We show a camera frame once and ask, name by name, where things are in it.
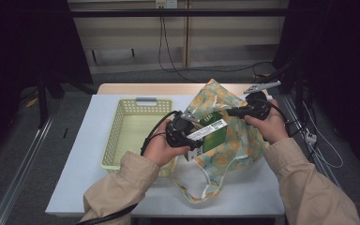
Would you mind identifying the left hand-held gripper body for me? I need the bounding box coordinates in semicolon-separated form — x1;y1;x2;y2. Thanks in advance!
166;107;201;148

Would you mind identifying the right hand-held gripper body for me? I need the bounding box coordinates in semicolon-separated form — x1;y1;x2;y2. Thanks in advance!
243;80;281;121

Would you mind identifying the tall green white box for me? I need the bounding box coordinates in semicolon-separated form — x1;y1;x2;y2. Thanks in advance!
185;118;229;162

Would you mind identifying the orange print tote bag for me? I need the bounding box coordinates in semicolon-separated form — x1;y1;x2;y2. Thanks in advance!
171;78;275;204

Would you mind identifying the pale yellow plastic basket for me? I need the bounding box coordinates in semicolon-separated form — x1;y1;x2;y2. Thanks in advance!
100;97;173;179

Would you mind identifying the person's left hand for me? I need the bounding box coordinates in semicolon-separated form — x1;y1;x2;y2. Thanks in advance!
142;127;190;168

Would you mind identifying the person's right hand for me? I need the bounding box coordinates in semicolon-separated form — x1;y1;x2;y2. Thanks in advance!
243;98;290;145

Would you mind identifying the black metal stand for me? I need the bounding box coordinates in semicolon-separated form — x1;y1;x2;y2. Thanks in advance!
36;71;67;129
257;59;308;95

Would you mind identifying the white power strip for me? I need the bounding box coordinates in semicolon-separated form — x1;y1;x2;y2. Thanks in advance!
305;131;318;144

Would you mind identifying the black curtain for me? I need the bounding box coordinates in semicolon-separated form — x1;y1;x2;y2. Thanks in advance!
273;0;360;179
0;0;93;158

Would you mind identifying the left hand-held gripper cable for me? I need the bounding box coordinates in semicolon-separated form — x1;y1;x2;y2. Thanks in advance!
74;110;182;225

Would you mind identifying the hand-held gripper cable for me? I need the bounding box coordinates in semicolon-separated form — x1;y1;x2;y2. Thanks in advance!
261;97;293;136
74;110;182;225

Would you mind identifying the right hand-held gripper cable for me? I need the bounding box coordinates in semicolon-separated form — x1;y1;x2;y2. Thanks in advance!
261;97;293;136

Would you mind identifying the black wall cable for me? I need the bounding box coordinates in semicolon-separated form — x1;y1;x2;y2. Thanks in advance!
160;16;200;83
157;16;276;74

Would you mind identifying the white floor cable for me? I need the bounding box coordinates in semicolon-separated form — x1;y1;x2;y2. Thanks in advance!
303;102;345;170

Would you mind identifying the metal floor rail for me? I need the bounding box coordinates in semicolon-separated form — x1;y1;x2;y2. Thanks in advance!
0;115;57;225
280;95;360;225

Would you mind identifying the white wall socket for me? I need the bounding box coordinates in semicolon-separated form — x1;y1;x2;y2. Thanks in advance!
155;0;178;9

